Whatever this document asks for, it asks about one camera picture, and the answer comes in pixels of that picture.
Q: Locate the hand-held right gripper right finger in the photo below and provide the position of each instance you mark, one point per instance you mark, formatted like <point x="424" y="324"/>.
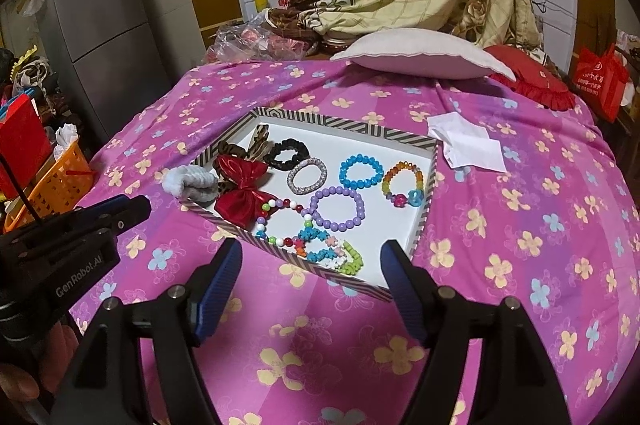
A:
<point x="400" y="290"/>

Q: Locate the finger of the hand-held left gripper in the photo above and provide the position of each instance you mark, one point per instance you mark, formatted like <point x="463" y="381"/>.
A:
<point x="127" y="212"/>

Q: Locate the black scrunchie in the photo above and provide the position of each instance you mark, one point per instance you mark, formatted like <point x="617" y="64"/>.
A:
<point x="287" y="144"/>

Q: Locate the red shopping bag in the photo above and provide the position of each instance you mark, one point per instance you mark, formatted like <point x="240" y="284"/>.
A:
<point x="600" y="80"/>

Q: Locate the white crumpled tissue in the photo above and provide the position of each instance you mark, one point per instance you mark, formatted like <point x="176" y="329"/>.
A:
<point x="67" y="137"/>

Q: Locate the striped cardboard tray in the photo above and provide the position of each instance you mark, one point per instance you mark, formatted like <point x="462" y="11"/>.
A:
<point x="382" y="232"/>

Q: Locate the clear plastic bag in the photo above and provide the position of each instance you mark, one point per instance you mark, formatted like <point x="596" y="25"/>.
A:
<point x="240" y="40"/>

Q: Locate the pale pink pillow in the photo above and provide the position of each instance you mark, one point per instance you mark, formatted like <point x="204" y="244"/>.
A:
<point x="425" y="55"/>

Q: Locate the white paper sheet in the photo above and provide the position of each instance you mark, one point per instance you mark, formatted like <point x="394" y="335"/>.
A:
<point x="470" y="145"/>

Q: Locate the white plush scrunchie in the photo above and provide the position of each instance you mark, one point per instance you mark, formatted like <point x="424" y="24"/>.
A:
<point x="190" y="182"/>

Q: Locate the red paper box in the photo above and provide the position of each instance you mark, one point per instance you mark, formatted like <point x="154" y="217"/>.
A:
<point x="20" y="140"/>

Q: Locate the leopard print scrunchie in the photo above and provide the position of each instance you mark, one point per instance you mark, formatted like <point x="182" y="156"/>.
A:
<point x="260" y="145"/>

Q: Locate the pink floral bedsheet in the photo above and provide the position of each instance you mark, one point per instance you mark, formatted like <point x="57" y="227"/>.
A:
<point x="500" y="230"/>

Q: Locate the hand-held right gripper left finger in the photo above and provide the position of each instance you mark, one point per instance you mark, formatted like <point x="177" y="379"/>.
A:
<point x="220" y="290"/>

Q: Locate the yellow cup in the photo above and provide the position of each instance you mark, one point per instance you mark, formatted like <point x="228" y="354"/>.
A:
<point x="260" y="4"/>

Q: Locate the red ruffled pillow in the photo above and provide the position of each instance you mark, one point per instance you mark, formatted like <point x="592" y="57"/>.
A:
<point x="530" y="77"/>

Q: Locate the red satin bow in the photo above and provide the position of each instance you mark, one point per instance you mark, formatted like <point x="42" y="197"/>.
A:
<point x="240" y="205"/>

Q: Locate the grey refrigerator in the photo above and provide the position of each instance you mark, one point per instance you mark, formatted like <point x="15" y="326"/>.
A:
<point x="100" y="30"/>

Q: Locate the orange plastic basket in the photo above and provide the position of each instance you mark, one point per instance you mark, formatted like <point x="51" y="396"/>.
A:
<point x="60" y="175"/>

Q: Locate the person's left hand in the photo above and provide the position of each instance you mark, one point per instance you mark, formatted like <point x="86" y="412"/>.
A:
<point x="55" y="355"/>

